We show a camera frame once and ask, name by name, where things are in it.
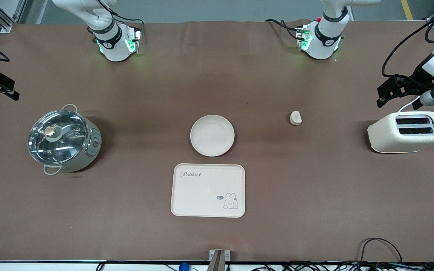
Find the round cream plate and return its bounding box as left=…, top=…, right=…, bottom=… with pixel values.
left=190, top=115, right=235, bottom=157

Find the cream two-slot toaster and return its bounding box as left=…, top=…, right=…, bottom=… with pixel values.
left=367, top=111, right=434, bottom=154

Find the glass pot lid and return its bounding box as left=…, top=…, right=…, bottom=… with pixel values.
left=28, top=110, right=90, bottom=164

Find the steel electric cooking pot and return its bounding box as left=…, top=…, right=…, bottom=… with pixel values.
left=28, top=104, right=102, bottom=176

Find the brown table cover mat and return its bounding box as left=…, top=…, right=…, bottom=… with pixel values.
left=0, top=20, right=434, bottom=263

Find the cream rabbit print tray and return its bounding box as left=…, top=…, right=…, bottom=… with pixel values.
left=170, top=163, right=246, bottom=218

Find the white toaster power cable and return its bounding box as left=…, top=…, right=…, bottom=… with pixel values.
left=397, top=96, right=422, bottom=113

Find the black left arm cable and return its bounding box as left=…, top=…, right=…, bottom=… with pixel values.
left=382, top=0, right=434, bottom=78

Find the black arm base cable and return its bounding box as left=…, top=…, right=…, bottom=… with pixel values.
left=98, top=0, right=145, bottom=29
left=265, top=19, right=301, bottom=40

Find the black looped cable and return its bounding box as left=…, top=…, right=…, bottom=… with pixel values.
left=359, top=238, right=403, bottom=264

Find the black cable bundle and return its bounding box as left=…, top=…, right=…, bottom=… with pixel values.
left=251, top=261, right=434, bottom=271

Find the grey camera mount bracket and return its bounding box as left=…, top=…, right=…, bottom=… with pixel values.
left=209, top=249, right=230, bottom=271

